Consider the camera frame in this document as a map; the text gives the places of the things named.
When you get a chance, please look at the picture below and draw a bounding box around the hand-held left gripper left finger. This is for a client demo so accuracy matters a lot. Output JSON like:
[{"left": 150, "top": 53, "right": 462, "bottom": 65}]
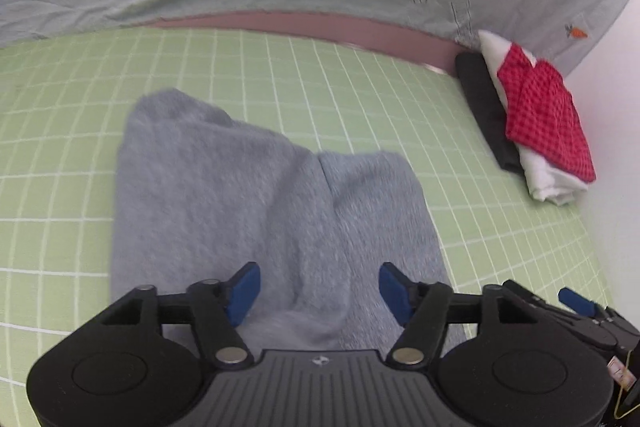
[{"left": 95, "top": 262, "right": 262, "bottom": 370}]

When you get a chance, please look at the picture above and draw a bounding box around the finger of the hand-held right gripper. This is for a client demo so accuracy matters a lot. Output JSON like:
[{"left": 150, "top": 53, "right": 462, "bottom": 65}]
[
  {"left": 502, "top": 279, "right": 613, "bottom": 348},
  {"left": 559, "top": 288, "right": 623, "bottom": 323}
]

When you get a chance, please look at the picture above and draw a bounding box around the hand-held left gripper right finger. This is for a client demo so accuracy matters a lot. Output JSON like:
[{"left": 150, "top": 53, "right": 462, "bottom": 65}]
[{"left": 378, "top": 263, "right": 546, "bottom": 370}]

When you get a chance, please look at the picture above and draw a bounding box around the grey jersey garment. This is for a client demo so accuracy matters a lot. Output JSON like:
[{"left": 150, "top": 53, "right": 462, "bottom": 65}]
[{"left": 111, "top": 89, "right": 466, "bottom": 353}]

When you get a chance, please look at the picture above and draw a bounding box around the white folded cloth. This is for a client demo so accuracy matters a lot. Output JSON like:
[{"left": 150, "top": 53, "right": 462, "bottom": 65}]
[{"left": 479, "top": 29, "right": 588, "bottom": 206}]

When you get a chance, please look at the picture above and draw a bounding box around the red checked cloth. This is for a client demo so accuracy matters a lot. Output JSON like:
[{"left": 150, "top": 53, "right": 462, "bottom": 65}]
[{"left": 497, "top": 44, "right": 597, "bottom": 182}]

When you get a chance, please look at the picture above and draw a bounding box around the black folded cloth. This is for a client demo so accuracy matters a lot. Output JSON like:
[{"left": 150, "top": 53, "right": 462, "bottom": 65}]
[{"left": 455, "top": 52, "right": 523, "bottom": 174}]

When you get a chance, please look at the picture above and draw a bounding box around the green grid mat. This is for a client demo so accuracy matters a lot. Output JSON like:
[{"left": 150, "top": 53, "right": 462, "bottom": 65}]
[{"left": 0, "top": 27, "right": 613, "bottom": 427}]

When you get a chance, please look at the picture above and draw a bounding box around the pink bed edge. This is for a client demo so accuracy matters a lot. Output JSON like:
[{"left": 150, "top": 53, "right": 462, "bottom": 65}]
[{"left": 150, "top": 11, "right": 458, "bottom": 72}]

